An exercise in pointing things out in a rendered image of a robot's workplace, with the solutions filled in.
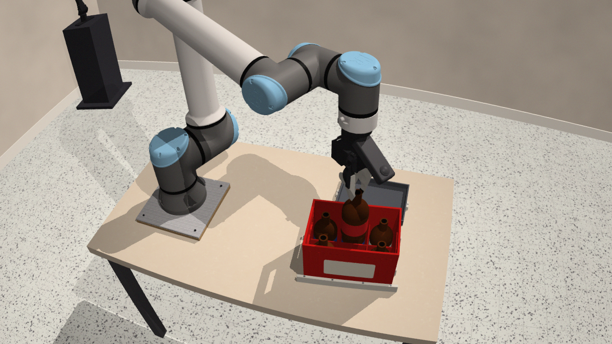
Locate brown bottle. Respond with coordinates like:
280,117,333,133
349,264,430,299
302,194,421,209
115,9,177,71
341,235,365,244
369,218,393,247
341,189,369,240
371,241,389,252
314,234,334,247
314,212,338,241

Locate red box with cut-out openings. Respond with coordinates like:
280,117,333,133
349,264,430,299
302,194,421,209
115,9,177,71
302,199,402,284

